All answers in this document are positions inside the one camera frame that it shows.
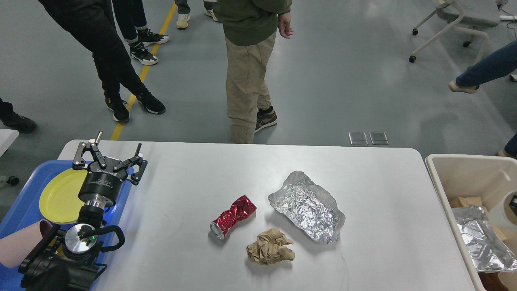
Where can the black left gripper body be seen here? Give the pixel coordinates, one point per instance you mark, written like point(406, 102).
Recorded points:
point(102, 187)

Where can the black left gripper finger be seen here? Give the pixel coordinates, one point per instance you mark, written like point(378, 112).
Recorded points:
point(92, 148)
point(120, 169)

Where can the yellow plastic plate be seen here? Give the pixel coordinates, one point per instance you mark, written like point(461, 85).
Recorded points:
point(59, 201)

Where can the pink mug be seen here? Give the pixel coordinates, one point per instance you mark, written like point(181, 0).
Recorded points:
point(15, 247)

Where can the crushed red can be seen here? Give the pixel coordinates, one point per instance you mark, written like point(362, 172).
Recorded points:
point(239, 210)

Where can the brown paper ball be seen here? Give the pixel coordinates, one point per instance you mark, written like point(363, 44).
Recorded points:
point(270, 248)

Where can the foil tray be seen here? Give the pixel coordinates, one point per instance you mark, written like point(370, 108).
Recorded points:
point(310, 207)
point(488, 253)

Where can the large brown paper bag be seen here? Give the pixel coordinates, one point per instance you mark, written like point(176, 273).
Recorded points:
point(492, 282)

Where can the white paper cup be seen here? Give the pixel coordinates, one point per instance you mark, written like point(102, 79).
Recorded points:
point(502, 216)

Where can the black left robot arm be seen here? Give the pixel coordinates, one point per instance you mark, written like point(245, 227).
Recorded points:
point(65, 260)

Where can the blue plastic tray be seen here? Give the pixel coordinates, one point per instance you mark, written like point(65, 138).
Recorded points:
point(25, 211)

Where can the white side table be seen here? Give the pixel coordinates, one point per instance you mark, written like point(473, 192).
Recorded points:
point(7, 137)

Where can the person dark shoes far left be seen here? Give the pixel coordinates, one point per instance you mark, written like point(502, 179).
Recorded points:
point(15, 121)

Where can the person black trousers black shoes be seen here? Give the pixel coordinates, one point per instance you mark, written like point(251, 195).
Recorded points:
point(91, 22)

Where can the person dark trousers black sneakers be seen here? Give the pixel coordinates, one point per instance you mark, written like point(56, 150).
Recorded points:
point(132, 23)

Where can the person green sweater khaki trousers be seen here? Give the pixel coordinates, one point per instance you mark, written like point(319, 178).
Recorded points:
point(250, 28)

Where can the beige plastic bin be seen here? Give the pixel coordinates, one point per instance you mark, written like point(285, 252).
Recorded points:
point(456, 175)

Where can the grey office chair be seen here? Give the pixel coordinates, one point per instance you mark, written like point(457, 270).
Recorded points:
point(464, 16)

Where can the person blue jeans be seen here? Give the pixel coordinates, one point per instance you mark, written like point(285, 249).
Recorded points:
point(496, 65)

